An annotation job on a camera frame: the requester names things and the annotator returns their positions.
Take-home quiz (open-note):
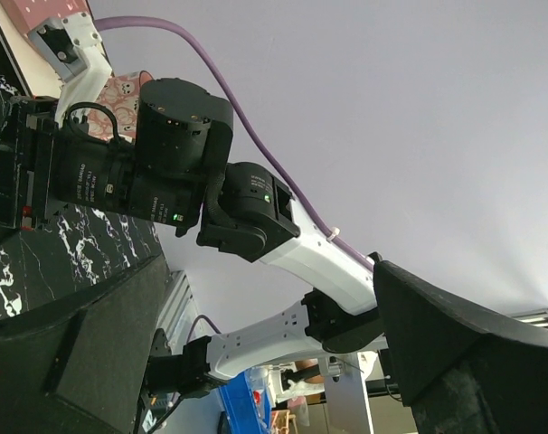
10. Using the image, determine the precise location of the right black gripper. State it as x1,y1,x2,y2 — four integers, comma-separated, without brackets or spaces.
0,97,134,244

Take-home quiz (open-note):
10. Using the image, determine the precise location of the aluminium frame rail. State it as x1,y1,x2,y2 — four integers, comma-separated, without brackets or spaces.
514,308,548,330

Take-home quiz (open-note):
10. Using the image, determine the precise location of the pink polka dot plate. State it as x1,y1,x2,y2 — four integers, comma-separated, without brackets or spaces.
0,0,90,35

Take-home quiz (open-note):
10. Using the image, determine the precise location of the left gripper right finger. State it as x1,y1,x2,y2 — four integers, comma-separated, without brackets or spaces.
373,260,548,433

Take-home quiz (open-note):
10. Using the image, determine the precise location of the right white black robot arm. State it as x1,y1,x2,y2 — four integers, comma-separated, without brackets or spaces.
0,79,383,398

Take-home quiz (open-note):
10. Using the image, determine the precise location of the strawberry print cream tray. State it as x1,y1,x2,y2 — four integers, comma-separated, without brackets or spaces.
0,3,60,97

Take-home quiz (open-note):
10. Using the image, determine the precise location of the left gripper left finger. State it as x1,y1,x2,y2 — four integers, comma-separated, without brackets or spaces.
0,256,167,433

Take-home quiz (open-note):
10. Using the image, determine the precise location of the pink ghost pattern mug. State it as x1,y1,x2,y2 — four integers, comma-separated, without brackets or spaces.
88,71,150,140

